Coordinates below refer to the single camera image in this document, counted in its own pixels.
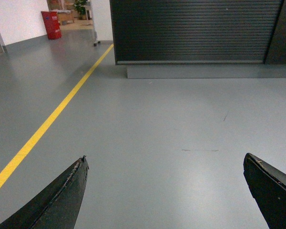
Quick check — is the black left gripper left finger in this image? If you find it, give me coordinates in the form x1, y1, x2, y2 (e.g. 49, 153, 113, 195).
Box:
0, 156, 89, 229

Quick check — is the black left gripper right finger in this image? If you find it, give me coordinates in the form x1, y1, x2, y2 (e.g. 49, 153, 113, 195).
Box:
243, 153, 286, 229

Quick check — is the white rolling stand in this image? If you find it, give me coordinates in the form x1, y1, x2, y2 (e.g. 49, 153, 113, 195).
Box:
90, 0, 101, 47

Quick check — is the black slatted checkout counter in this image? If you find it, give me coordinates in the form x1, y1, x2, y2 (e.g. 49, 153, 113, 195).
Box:
110, 0, 286, 79

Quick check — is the red box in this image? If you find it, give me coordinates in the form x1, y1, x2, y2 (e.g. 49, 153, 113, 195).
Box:
41, 11, 61, 40

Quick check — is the potted green plant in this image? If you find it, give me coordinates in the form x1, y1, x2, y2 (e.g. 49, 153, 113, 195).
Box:
73, 0, 88, 20

